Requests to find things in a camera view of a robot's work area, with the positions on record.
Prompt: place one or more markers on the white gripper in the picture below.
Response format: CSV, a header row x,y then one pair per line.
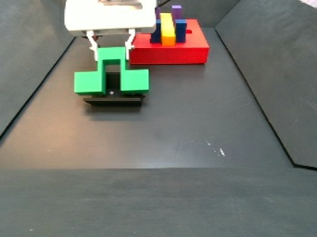
x,y
110,17

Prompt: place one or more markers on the green bridge-shaped block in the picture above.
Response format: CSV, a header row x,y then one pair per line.
x,y
91,82

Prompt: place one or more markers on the black fixture stand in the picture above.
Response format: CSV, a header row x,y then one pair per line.
x,y
114,97

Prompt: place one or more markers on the red base board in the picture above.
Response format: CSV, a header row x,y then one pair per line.
x,y
192,52

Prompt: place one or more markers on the left blue block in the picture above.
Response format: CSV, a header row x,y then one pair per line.
x,y
156,34

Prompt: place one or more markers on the blue block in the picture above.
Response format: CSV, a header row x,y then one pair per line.
x,y
181,27
156,34

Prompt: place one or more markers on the yellow long bar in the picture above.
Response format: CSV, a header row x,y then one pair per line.
x,y
168,29

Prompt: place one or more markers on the left purple block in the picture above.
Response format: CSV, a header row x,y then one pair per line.
x,y
158,12

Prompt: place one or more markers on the purple block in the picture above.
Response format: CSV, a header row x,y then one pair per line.
x,y
177,11
158,12

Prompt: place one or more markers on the right blue block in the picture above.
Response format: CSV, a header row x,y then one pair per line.
x,y
181,27

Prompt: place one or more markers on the right purple block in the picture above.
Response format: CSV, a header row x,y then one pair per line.
x,y
177,11

